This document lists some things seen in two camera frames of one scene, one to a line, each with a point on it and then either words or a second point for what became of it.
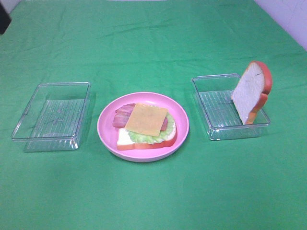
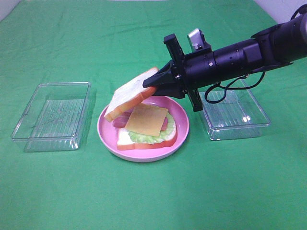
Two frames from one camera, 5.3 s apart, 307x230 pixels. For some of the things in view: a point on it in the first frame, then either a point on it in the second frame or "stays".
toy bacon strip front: [120, 119] stays
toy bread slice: [124, 142] stays
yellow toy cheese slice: [147, 119] stays
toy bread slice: [251, 92] → [129, 95]
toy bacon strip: [128, 108] → [122, 120]
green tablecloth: [126, 46] stays
